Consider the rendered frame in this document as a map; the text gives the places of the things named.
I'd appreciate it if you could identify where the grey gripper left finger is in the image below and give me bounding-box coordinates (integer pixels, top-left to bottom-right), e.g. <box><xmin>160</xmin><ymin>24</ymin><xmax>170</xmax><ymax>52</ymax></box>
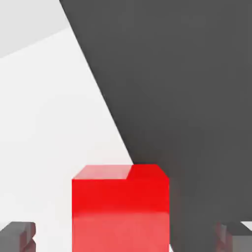
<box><xmin>0</xmin><ymin>221</ymin><xmax>37</xmax><ymax>252</ymax></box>

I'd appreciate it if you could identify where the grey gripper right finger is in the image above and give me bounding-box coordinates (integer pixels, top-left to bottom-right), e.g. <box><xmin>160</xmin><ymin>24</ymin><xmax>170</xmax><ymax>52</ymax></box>
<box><xmin>216</xmin><ymin>220</ymin><xmax>252</xmax><ymax>252</ymax></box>

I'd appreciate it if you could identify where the small red cube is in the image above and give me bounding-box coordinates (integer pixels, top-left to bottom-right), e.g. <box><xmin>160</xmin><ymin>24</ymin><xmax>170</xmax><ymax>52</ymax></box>
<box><xmin>71</xmin><ymin>164</ymin><xmax>170</xmax><ymax>252</ymax></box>

